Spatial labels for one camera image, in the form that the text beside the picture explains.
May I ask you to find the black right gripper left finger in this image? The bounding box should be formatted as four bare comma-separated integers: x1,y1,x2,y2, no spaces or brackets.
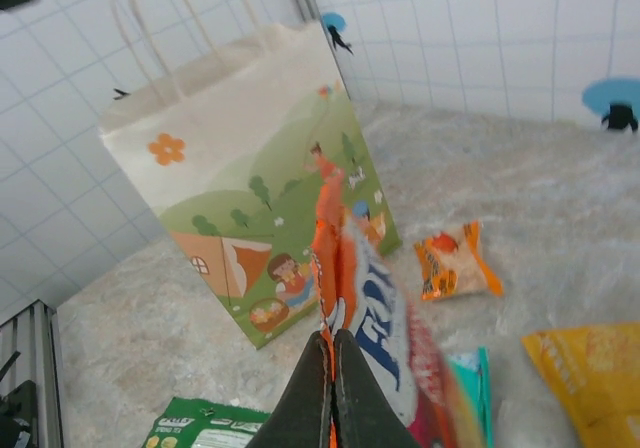
243,331,335,448

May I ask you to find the orange and white snack bag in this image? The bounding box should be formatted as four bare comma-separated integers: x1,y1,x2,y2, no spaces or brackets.
310,176,421,448

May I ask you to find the teal and red snack bag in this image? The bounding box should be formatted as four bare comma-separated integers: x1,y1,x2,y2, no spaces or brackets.
405,301,495,448

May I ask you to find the aluminium frame rail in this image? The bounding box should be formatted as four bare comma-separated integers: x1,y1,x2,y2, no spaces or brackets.
0,299,65,448

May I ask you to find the yellow snack bag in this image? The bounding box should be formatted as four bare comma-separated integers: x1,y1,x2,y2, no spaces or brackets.
520,322,640,448

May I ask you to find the green snack bag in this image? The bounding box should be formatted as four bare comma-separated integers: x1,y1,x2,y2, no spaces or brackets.
142,396,275,448

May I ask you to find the small orange snack packet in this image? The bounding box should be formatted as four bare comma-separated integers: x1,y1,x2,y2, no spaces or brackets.
412,219,505,303

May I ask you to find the small blue round sticker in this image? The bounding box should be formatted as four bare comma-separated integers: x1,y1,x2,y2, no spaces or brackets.
319,12,348,33

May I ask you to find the large blue round sticker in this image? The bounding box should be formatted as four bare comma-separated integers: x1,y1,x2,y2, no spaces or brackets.
581,76,640,118

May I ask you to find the illustrated white paper bag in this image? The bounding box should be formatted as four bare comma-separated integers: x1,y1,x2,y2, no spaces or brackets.
97,0,404,351

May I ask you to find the black equipment with cables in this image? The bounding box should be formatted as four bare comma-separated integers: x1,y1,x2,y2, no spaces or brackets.
0,350,39,448

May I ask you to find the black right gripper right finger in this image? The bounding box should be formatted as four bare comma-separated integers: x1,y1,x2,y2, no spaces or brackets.
332,328,422,448

